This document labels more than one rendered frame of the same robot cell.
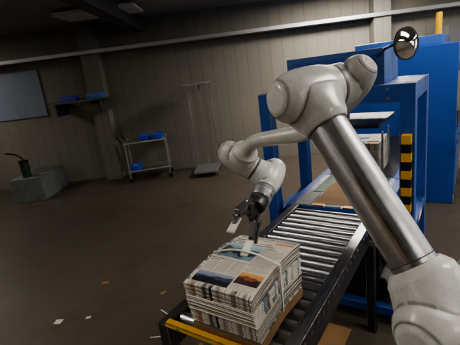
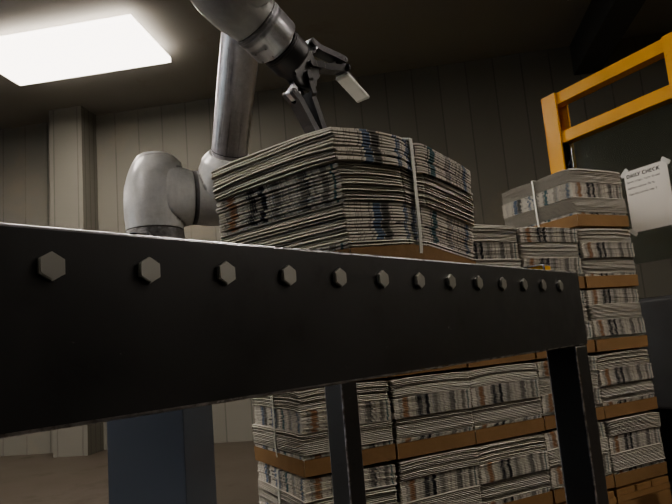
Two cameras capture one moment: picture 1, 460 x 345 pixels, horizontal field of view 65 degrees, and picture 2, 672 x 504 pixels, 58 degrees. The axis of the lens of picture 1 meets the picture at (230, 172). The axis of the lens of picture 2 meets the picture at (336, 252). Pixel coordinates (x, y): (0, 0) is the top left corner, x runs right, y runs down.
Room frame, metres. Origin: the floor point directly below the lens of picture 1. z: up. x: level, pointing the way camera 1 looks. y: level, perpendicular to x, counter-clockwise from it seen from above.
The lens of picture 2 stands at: (2.27, 0.07, 0.72)
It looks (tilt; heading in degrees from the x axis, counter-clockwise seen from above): 9 degrees up; 186
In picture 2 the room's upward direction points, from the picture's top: 5 degrees counter-clockwise
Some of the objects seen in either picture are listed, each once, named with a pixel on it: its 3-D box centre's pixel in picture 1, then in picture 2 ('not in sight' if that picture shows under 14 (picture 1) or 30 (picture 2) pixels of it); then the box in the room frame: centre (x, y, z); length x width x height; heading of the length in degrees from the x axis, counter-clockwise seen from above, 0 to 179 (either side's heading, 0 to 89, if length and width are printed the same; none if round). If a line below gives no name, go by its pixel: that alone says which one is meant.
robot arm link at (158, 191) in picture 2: not in sight; (157, 192); (0.71, -0.58, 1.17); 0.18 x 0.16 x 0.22; 119
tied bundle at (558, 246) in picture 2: not in sight; (514, 266); (-0.07, 0.49, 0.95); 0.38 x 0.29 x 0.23; 34
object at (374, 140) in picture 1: (365, 152); not in sight; (2.92, -1.16, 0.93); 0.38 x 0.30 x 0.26; 145
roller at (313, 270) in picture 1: (285, 265); not in sight; (1.57, -0.21, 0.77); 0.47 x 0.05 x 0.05; 55
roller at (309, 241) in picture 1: (305, 242); not in sight; (1.78, -0.36, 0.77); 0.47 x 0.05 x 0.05; 55
